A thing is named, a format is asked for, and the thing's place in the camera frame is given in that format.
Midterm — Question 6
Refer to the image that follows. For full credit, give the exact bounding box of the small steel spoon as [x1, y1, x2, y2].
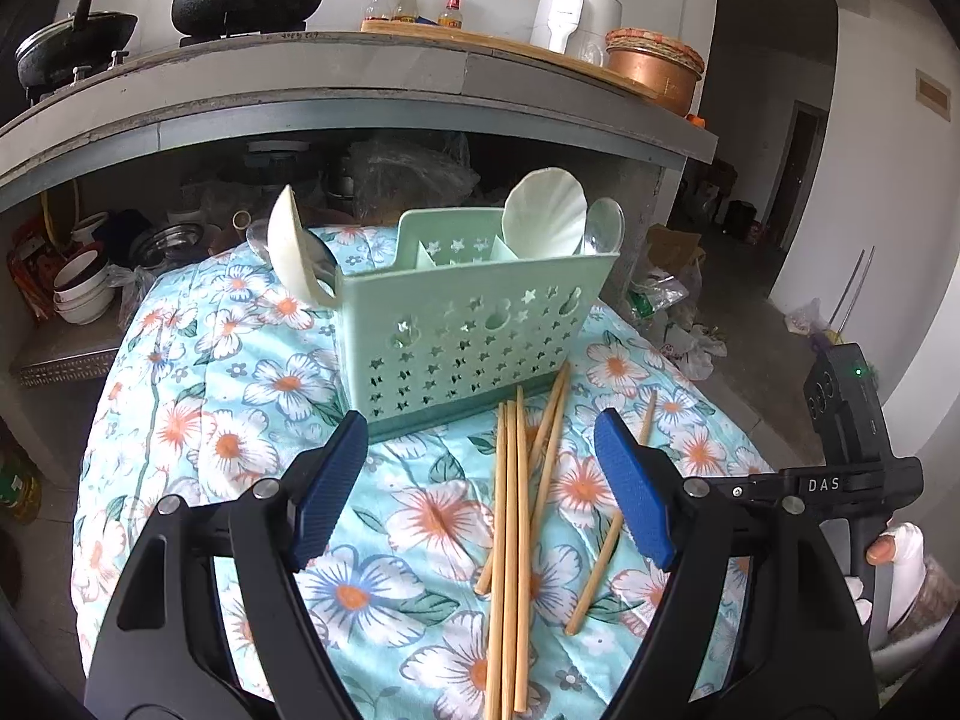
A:
[579, 197, 625, 255]

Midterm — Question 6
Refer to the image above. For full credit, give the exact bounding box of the white shell rice paddle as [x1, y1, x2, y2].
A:
[501, 167, 587, 259]

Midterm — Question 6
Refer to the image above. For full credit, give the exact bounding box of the cream rice spoon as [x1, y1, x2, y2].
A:
[267, 185, 338, 309]

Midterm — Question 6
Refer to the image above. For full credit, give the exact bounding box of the large steel spoon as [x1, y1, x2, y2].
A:
[245, 220, 272, 266]

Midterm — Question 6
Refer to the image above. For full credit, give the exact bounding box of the right hand in white glove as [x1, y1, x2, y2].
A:
[866, 522, 926, 632]

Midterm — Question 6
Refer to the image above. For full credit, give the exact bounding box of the cooking oil bottle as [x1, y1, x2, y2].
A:
[0, 444, 43, 523]

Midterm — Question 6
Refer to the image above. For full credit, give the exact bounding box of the stack of white bowls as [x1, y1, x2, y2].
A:
[53, 242, 116, 327]

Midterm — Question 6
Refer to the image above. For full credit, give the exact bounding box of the steel bowl under counter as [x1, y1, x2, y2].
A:
[128, 223, 205, 268]

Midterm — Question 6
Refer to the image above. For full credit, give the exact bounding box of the mint green utensil caddy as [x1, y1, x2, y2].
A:
[335, 208, 615, 440]

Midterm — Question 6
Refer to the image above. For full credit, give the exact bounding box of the copper pot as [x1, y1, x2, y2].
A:
[605, 28, 706, 117]

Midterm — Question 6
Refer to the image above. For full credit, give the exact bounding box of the wooden cutting board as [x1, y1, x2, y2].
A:
[359, 20, 658, 101]

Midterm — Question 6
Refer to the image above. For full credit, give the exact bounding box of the white electric kettle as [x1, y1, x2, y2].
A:
[529, 0, 622, 67]

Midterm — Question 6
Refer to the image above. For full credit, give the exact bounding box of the grey concrete counter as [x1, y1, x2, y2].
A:
[2, 31, 718, 208]

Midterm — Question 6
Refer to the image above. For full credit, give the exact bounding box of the black wok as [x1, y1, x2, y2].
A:
[14, 0, 139, 106]

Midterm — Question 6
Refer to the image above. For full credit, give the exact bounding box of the red cap sauce bottle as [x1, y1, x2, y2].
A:
[436, 0, 462, 29]

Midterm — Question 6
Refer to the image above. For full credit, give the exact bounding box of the yellow cap sauce bottle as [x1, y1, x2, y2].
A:
[391, 0, 420, 23]

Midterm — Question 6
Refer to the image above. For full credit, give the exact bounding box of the dark vinegar bottle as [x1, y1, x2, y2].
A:
[363, 0, 394, 21]

